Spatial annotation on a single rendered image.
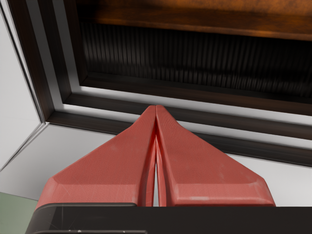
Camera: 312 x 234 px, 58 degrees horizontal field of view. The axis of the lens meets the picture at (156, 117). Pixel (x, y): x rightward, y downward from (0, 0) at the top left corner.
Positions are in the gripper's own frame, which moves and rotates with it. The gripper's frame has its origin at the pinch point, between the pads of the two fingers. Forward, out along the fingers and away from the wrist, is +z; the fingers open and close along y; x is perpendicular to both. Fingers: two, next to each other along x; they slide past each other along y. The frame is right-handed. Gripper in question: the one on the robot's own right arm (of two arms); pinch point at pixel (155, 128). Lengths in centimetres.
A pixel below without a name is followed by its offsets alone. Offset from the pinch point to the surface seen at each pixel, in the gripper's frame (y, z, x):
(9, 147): 10.7, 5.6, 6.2
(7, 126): 10.1, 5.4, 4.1
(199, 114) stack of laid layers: -2.7, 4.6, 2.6
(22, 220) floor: 103, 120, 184
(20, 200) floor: 97, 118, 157
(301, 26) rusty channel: -12.9, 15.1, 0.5
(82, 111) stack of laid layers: 4.9, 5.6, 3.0
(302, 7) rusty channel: -13.7, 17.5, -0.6
